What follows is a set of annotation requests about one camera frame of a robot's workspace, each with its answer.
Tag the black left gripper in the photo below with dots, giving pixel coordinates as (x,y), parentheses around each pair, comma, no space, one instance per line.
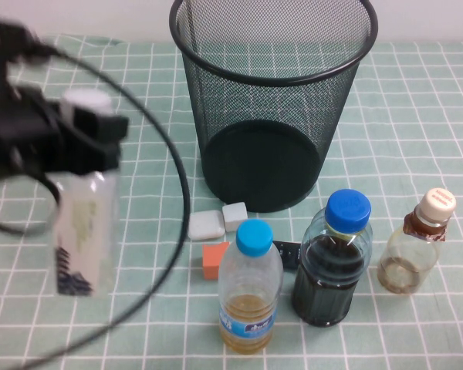
(27,127)

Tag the clear bottle white cap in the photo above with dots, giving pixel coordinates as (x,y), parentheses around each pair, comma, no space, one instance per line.
(85,231)

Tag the bottle beige cap brown label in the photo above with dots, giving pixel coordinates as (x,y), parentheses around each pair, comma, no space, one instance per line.
(409,254)

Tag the black mesh wastebasket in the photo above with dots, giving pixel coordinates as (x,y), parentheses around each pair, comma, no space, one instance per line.
(262,173)

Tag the white rounded plastic case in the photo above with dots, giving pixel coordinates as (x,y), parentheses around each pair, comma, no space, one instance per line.
(205,226)

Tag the pale grey cube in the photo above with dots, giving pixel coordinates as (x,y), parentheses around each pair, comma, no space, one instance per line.
(234,217)

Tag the orange cube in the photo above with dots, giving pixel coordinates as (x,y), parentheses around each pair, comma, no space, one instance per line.
(212,262)

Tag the bottle light blue cap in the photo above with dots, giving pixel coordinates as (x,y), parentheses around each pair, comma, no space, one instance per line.
(251,277)

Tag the black remote control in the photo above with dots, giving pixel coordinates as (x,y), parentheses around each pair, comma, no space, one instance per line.
(289,254)

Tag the dark liquid bottle blue cap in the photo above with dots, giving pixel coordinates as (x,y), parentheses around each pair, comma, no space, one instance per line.
(324,285)

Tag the green checked tablecloth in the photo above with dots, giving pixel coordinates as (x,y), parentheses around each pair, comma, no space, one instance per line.
(409,115)

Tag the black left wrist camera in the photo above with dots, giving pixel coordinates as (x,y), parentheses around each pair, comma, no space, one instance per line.
(7,38)

